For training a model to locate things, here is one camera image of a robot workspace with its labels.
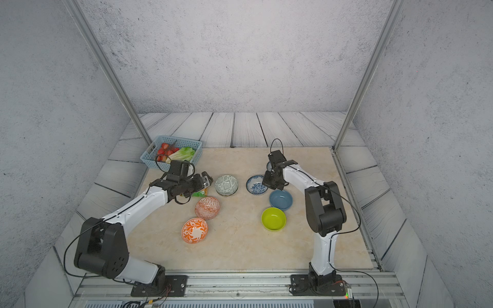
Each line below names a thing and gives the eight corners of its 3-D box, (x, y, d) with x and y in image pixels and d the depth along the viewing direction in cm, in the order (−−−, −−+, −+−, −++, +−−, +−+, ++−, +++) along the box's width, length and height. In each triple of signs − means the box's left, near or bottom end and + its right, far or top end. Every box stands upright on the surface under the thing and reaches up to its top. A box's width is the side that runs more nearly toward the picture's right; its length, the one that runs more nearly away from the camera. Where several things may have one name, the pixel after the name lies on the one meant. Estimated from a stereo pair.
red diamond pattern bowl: (194, 219, 92) (192, 216, 89) (198, 200, 99) (197, 196, 96) (218, 219, 92) (217, 215, 89) (220, 200, 99) (219, 196, 96)
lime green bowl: (261, 232, 89) (261, 228, 85) (260, 212, 95) (261, 207, 92) (286, 232, 89) (287, 228, 85) (283, 212, 95) (285, 207, 92)
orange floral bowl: (181, 244, 85) (178, 240, 82) (186, 222, 92) (183, 217, 88) (205, 244, 85) (203, 240, 82) (209, 222, 92) (207, 217, 88)
